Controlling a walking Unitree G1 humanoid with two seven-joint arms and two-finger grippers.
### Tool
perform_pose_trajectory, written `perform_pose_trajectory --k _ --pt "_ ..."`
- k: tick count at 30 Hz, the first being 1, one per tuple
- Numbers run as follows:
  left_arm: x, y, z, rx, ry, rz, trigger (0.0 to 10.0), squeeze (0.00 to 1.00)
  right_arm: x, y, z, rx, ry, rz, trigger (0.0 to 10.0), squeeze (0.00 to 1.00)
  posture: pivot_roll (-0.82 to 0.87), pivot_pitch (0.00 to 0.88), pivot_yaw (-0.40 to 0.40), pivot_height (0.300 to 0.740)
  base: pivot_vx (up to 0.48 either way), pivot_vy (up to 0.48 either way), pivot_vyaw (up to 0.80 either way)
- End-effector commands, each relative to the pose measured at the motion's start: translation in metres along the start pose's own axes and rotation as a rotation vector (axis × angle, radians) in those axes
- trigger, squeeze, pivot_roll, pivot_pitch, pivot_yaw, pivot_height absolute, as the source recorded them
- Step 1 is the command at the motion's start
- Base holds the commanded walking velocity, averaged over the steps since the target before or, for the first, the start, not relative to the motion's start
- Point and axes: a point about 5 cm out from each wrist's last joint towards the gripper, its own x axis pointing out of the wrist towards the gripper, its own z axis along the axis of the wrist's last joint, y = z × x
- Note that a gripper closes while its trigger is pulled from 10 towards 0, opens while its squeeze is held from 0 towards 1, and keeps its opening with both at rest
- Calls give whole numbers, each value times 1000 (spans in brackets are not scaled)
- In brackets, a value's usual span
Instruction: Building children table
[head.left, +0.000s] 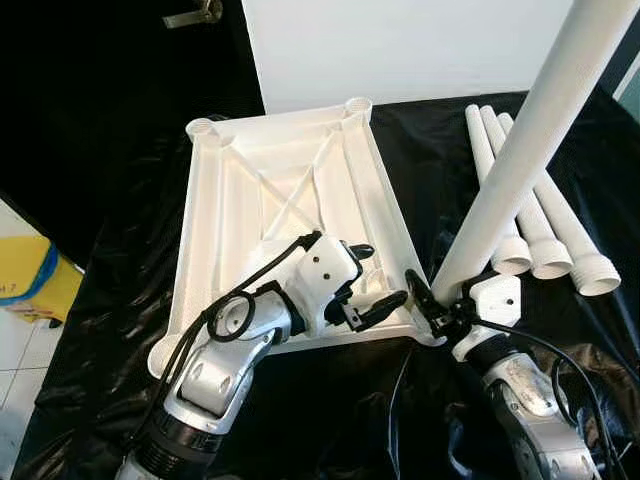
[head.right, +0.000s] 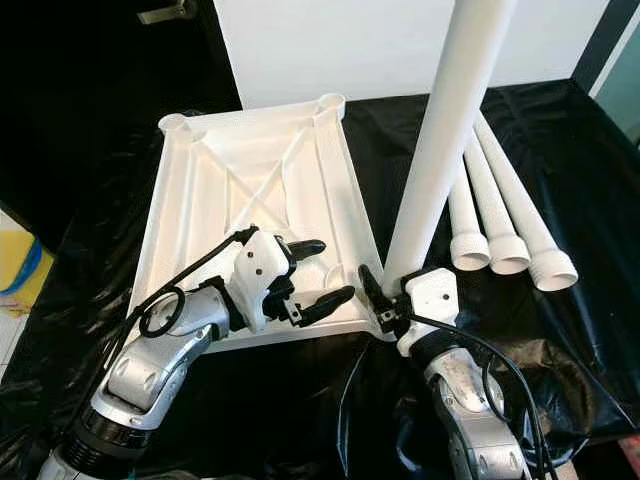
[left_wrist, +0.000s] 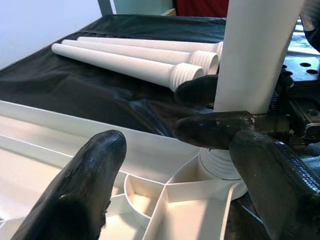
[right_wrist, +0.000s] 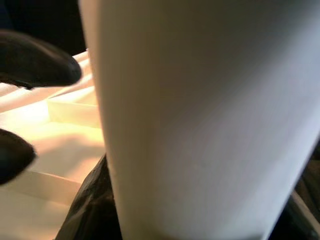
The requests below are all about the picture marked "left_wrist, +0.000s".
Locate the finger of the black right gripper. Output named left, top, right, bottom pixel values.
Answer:
left=174, top=74, right=220, bottom=108
left=172, top=110, right=256, bottom=151

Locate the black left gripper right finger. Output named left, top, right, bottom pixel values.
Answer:
left=228, top=131, right=320, bottom=240

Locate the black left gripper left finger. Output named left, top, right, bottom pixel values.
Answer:
left=9, top=129, right=128, bottom=240

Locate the white plastic table leg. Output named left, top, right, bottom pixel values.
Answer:
left=51, top=42, right=205, bottom=94
left=61, top=38, right=220, bottom=76
left=198, top=0, right=305, bottom=181
left=76, top=36, right=225, bottom=59

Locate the white plastic table top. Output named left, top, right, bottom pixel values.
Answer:
left=0, top=99, right=249, bottom=240

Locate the red object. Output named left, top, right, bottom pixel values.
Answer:
left=174, top=0, right=230, bottom=19

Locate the black plastic table cover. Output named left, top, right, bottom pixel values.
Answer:
left=0, top=13, right=320, bottom=240

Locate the dark grey window frame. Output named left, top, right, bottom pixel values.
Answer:
left=96, top=0, right=117, bottom=16

